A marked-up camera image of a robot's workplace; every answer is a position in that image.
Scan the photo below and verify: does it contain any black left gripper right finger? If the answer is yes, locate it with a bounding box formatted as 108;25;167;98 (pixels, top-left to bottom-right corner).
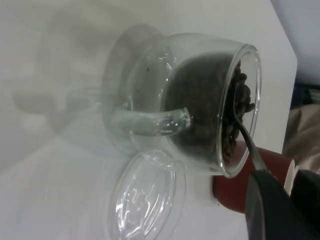
291;169;320;216

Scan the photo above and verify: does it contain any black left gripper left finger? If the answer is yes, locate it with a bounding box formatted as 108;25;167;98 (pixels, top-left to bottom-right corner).
245;169;320;240

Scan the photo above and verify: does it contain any red ceramic cup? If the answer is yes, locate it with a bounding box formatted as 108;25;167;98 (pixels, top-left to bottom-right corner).
211;140;301;216

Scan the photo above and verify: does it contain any pink handled metal spoon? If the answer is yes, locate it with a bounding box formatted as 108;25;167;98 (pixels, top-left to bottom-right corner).
231;79;270;173

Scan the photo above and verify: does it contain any clear glass lid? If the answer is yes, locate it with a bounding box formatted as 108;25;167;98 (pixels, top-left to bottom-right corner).
106;147;188;240

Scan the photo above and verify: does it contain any dark coffee beans heap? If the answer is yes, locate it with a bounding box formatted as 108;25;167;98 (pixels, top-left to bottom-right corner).
159;53;256;173

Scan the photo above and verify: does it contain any clear glass cup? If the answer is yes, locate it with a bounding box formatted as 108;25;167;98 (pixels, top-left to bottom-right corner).
102;32;263;179

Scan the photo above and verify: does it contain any beige cloth bundle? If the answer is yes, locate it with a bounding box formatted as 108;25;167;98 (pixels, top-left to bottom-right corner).
284;104;320;173

